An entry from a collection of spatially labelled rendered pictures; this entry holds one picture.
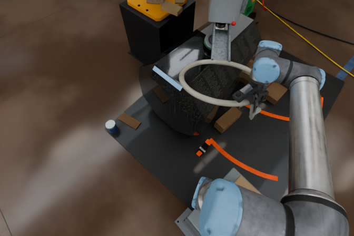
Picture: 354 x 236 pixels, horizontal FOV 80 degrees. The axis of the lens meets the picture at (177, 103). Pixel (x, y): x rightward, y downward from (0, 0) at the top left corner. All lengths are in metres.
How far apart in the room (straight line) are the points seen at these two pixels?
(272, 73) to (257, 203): 0.50
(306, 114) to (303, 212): 0.29
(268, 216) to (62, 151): 2.29
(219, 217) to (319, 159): 0.28
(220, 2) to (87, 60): 2.09
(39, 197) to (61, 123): 0.76
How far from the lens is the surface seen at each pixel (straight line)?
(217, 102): 1.01
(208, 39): 1.88
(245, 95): 0.99
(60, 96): 2.90
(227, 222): 0.42
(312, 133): 0.63
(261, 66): 0.82
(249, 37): 2.19
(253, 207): 0.43
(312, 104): 0.71
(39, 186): 2.53
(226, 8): 1.59
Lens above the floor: 2.14
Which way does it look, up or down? 59 degrees down
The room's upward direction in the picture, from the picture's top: straight up
